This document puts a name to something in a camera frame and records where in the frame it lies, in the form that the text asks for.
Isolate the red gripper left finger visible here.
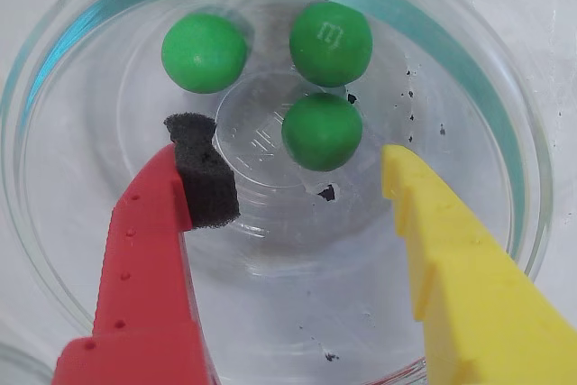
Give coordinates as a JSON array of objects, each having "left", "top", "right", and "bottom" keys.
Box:
[{"left": 51, "top": 113, "right": 241, "bottom": 385}]

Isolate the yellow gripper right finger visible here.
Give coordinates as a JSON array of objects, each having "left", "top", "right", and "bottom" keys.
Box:
[{"left": 381, "top": 143, "right": 577, "bottom": 385}]

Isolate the green round pill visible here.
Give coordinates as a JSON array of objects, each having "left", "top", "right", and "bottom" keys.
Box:
[
  {"left": 288, "top": 1, "right": 374, "bottom": 88},
  {"left": 160, "top": 14, "right": 249, "bottom": 94},
  {"left": 281, "top": 92, "right": 364, "bottom": 172}
]

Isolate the clear glass bowl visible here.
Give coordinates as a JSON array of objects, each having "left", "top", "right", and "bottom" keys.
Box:
[{"left": 0, "top": 0, "right": 556, "bottom": 385}]

